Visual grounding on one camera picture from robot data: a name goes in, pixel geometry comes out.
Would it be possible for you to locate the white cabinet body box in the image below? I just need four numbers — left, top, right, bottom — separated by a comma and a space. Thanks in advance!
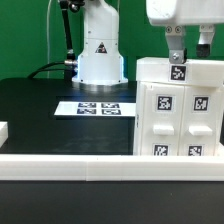
133, 79, 224, 157

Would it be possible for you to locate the white U-shaped obstacle fence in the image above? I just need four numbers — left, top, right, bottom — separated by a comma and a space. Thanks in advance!
0, 121, 224, 182

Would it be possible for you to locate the white marker tag sheet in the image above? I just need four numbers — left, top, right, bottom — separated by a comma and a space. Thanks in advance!
54, 101, 136, 117

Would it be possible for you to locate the black cable bundle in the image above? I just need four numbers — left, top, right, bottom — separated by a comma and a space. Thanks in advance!
27, 0, 85, 80

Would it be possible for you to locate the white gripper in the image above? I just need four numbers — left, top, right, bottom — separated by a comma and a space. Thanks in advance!
146, 0, 224, 64

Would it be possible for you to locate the white cabinet door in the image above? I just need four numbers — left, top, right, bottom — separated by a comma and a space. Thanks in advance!
139, 83, 184, 156
178, 87, 224, 156

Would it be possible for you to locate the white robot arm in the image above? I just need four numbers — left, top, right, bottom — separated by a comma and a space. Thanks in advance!
75, 0, 224, 85

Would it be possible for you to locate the white cabinet top block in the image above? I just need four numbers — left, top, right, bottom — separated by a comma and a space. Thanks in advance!
136, 57, 224, 87

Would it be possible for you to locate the white thin cable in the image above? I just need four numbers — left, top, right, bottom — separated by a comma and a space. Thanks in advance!
46, 0, 54, 80

